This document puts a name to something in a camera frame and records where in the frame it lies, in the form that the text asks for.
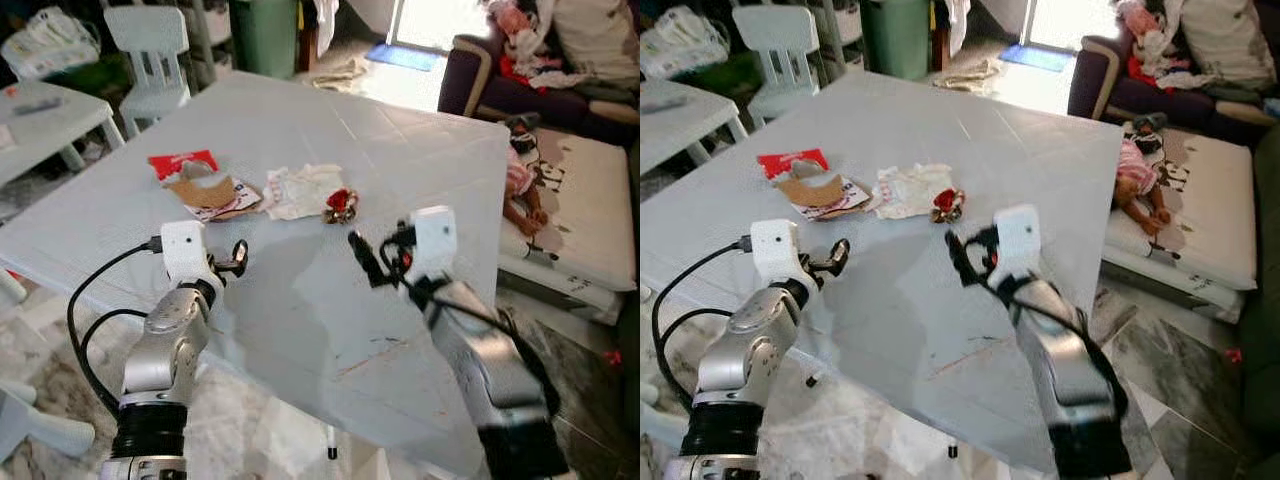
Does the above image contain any red wrapper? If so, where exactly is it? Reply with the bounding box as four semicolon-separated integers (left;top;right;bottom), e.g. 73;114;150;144
324;188;360;225
931;188;967;224

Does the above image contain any red and white printed leaflet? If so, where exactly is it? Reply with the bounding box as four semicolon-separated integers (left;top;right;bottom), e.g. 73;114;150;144
185;180;264;222
795;178;872;221

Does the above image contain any green rubbish bin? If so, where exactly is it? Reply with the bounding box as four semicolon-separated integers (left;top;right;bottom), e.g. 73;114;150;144
860;0;932;82
230;0;300;80

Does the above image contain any white crumpled tissue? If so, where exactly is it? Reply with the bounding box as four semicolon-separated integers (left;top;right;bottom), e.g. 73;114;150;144
261;163;346;222
872;163;956;221

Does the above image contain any red paper packet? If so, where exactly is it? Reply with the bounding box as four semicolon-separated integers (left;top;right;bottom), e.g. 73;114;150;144
757;148;830;182
148;150;219;184

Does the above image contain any doll in pink striped shirt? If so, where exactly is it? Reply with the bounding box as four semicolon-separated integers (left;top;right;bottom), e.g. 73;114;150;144
503;112;550;237
1111;112;1172;237

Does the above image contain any beige crumpled cloth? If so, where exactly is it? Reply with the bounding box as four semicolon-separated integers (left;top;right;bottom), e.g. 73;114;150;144
312;55;372;92
934;57;1005;94

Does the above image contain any dark purple sofa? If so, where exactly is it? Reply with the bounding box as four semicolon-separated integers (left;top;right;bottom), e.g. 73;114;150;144
437;33;641;147
1067;33;1280;147

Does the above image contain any blue door mat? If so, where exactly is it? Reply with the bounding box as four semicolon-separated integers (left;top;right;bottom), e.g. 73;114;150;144
365;43;447;74
998;43;1077;74

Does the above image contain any white mattress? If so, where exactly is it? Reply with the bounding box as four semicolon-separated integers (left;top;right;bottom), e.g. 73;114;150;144
497;127;639;293
1102;127;1259;297

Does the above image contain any small light grey plastic table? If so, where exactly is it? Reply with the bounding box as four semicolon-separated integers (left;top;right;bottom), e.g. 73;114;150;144
0;79;127;187
640;77;750;177

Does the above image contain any white slatted kids chair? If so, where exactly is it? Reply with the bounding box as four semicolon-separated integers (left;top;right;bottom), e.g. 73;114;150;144
103;5;192;137
732;5;822;127

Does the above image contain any white hanging cloth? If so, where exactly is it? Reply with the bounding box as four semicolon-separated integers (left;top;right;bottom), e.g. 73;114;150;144
314;0;342;57
945;0;973;56

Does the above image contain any white plastic furniture leg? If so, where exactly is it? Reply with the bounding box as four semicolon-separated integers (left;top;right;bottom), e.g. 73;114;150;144
640;398;693;453
0;380;97;462

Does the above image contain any pink-haired doll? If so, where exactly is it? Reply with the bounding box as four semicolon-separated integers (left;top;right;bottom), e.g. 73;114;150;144
488;0;563;89
1117;0;1193;93

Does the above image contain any white printed plastic bag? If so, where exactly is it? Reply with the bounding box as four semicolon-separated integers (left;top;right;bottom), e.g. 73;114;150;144
0;7;102;82
640;5;732;82

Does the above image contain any beige cushion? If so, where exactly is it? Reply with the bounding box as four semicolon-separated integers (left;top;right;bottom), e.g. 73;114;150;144
550;0;641;93
1180;0;1277;93

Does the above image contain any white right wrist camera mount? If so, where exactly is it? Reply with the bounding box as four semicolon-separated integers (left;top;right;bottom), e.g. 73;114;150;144
992;205;1044;286
410;206;458;284

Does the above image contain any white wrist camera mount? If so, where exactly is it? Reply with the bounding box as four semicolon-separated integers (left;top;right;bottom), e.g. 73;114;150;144
749;219;802;291
992;205;1044;286
160;221;212;287
410;206;458;284

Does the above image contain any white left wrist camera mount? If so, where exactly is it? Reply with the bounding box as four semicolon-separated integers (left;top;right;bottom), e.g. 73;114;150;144
749;219;802;291
160;221;212;287

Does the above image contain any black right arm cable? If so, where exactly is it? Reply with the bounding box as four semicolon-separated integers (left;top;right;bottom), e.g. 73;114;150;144
1020;285;1131;416
428;285;561;413

